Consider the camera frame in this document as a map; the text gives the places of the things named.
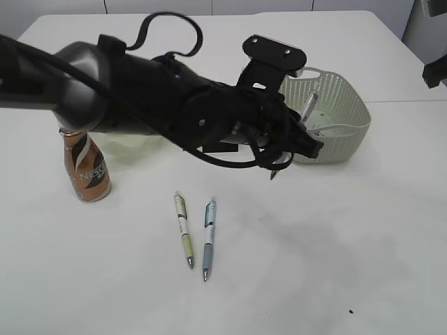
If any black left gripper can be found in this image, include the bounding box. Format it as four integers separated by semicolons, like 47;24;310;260
174;80;323;159

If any grey grip white pen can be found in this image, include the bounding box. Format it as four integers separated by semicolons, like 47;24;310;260
275;91;318;163

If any blue barrel pen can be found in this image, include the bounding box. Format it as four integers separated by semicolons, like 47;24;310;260
202;197;217;282

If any green barrel pen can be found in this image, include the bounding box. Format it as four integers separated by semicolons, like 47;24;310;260
174;191;195;269

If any brown Nescafe coffee bottle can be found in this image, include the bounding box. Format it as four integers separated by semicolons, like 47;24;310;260
59;128;111;202

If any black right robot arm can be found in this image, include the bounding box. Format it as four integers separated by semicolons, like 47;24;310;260
422;54;447;89

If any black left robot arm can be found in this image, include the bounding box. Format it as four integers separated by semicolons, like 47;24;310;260
1;35;323;158

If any green woven plastic basket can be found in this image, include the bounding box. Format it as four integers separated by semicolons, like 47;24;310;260
279;68;371;164

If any black mesh pen holder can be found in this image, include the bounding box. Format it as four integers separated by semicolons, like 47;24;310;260
201;142;239;154

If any pale green wavy glass plate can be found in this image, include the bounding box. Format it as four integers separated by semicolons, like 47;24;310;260
92;133;165;156

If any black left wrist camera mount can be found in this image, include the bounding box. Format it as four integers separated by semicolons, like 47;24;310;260
236;35;307;94

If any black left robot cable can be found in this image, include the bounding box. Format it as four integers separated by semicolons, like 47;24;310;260
0;11;298;174

